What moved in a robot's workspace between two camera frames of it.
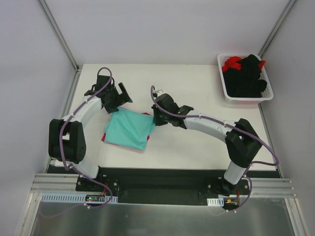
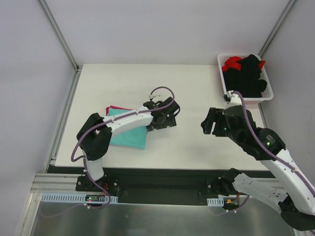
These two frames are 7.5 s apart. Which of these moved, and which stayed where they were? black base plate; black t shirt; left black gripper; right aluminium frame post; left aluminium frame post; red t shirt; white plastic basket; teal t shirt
Moved: white plastic basket; left black gripper
Stayed: black base plate; black t shirt; right aluminium frame post; left aluminium frame post; teal t shirt; red t shirt
